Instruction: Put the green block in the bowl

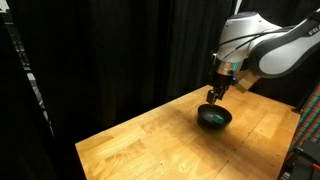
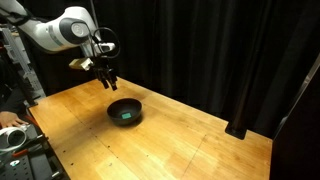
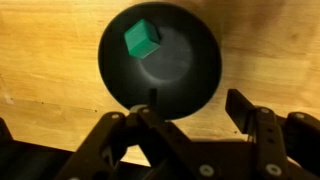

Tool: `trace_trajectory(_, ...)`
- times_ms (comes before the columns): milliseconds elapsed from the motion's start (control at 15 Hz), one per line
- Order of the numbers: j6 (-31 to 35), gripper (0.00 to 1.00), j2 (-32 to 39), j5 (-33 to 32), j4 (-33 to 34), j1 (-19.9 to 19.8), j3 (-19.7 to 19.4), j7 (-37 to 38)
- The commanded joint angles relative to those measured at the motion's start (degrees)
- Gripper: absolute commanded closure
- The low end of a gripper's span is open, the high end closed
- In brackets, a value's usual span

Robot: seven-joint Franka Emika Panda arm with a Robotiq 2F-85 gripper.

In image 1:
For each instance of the green block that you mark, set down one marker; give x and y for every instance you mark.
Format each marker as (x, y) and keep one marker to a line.
(218, 117)

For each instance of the black bowl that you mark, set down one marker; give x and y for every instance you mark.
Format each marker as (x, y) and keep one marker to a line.
(215, 116)

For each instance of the black curtain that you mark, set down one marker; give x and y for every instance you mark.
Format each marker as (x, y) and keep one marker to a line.
(116, 50)

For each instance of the colourful checkered board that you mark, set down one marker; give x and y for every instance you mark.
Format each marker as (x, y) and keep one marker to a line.
(308, 120)

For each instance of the tan wrist camera mount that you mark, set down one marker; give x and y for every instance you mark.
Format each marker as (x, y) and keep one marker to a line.
(246, 81)

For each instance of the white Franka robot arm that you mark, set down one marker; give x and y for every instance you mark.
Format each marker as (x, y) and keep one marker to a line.
(266, 43)

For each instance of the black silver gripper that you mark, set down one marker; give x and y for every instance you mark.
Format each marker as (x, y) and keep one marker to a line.
(223, 78)

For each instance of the black equipment with red parts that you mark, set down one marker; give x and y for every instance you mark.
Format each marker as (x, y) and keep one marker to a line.
(301, 161)

